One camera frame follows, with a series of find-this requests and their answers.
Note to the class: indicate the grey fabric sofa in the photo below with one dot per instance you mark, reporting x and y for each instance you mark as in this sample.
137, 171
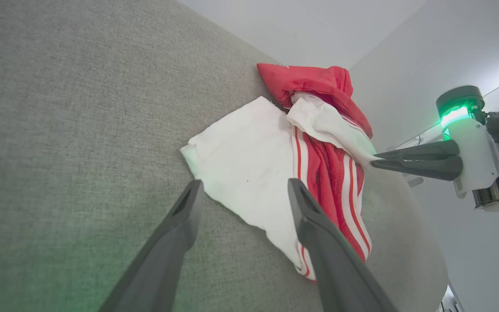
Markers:
80, 108

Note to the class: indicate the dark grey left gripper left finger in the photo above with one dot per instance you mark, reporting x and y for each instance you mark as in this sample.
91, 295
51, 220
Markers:
158, 264

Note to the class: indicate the red and white sports shorts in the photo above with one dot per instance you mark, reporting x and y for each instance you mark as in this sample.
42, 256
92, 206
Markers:
249, 160

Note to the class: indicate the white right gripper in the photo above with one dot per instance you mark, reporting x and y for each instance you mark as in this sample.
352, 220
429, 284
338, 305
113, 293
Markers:
477, 156

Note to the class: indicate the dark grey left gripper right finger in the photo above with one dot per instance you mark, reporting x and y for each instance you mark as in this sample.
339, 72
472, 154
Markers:
336, 264

